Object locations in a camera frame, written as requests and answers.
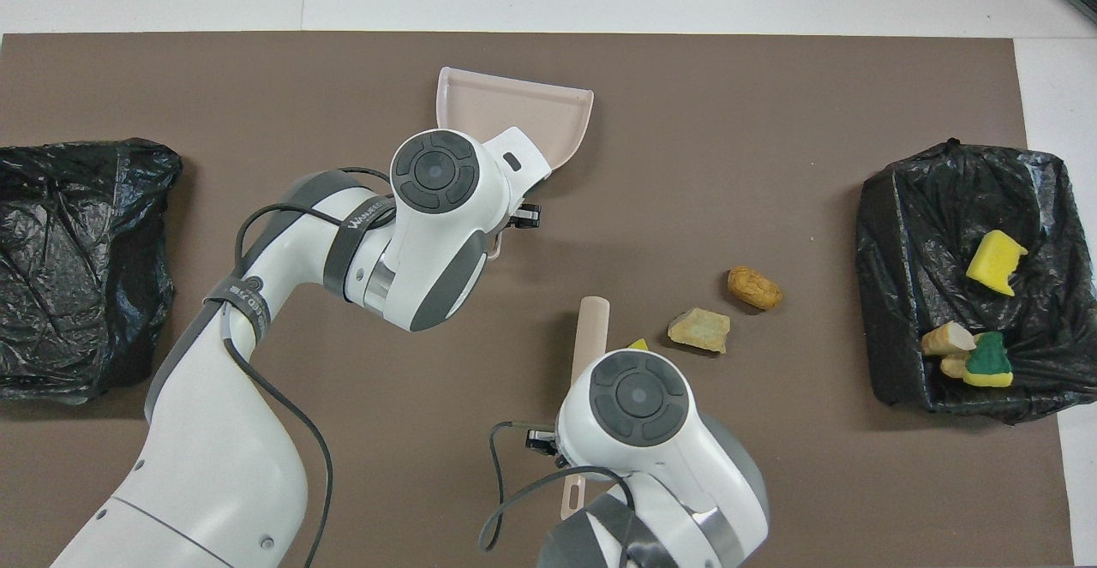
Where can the beige plastic dustpan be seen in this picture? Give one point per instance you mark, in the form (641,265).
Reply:
(514,110)

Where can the beige hand brush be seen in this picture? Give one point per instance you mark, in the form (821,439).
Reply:
(591,337)

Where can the small curved yellow sponge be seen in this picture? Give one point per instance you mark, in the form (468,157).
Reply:
(638,345)

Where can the pale angular foam chunk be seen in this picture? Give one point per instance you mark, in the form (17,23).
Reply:
(698,330)

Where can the brown potato shaped foam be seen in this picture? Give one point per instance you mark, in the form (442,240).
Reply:
(754,287)

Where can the orange striped sponge chunk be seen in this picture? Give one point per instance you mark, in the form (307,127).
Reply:
(953,367)

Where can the pale beige sponge chunk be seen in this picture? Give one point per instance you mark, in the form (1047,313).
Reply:
(947,338)

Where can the yellow green-backed sponge piece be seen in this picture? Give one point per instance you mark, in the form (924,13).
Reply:
(990,364)

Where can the yellow notched sponge piece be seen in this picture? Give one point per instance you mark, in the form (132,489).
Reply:
(994,261)

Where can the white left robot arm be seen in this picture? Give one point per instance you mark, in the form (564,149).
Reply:
(214,465)

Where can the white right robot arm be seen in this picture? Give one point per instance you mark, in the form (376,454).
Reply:
(651,431)

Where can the black bag lined bin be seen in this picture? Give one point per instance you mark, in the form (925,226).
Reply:
(917,251)
(86,311)

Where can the brown table mat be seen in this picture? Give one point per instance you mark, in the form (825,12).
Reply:
(771,165)

